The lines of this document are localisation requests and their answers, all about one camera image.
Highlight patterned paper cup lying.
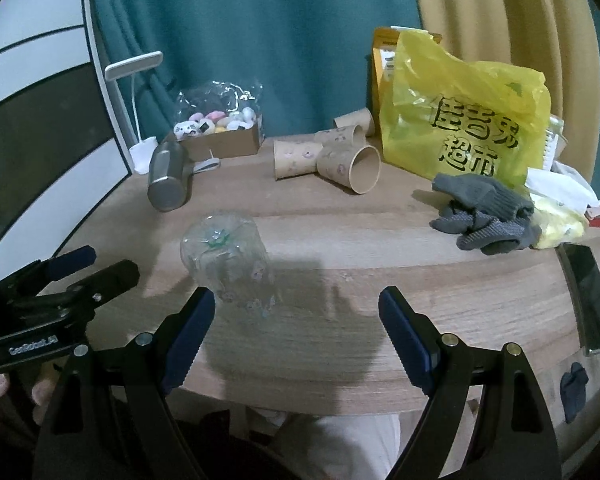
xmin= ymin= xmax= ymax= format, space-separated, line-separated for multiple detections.
xmin=273 ymin=125 xmax=366 ymax=180

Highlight plain paper cup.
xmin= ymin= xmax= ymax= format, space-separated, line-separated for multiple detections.
xmin=334 ymin=107 xmax=375 ymax=136

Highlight person's left hand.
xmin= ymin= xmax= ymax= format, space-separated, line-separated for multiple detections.
xmin=0 ymin=362 xmax=61 ymax=426

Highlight dark blue cloth piece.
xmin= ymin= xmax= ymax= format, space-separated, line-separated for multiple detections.
xmin=559 ymin=362 xmax=588 ymax=424

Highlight stainless steel tumbler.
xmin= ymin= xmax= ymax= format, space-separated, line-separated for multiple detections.
xmin=147 ymin=134 xmax=192 ymax=212

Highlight black smartphone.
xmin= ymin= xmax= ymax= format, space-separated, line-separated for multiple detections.
xmin=556 ymin=243 xmax=600 ymax=356

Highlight cardboard box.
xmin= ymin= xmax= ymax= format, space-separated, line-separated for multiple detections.
xmin=172 ymin=114 xmax=262 ymax=162

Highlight bag of plush toys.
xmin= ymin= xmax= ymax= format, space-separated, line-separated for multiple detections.
xmin=172 ymin=80 xmax=263 ymax=141

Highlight yellow crumpled wrapper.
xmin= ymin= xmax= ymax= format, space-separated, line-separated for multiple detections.
xmin=529 ymin=192 xmax=588 ymax=249

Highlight grey knit gloves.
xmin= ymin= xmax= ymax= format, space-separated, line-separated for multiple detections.
xmin=430 ymin=174 xmax=541 ymax=256

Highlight small red white box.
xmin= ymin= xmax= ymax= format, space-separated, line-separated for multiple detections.
xmin=584 ymin=206 xmax=600 ymax=229

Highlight white crumpled paper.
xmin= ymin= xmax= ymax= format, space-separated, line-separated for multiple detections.
xmin=524 ymin=160 xmax=600 ymax=211

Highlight teal curtain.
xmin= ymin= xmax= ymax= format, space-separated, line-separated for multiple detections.
xmin=92 ymin=0 xmax=422 ymax=136

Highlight yellow plastic shopping bag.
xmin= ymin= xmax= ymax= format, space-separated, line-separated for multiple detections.
xmin=378 ymin=29 xmax=550 ymax=186

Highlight orange snack package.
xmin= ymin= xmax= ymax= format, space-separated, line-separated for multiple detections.
xmin=370 ymin=25 xmax=412 ymax=129

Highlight yellow curtain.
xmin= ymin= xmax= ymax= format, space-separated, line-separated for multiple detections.
xmin=417 ymin=0 xmax=600 ymax=178

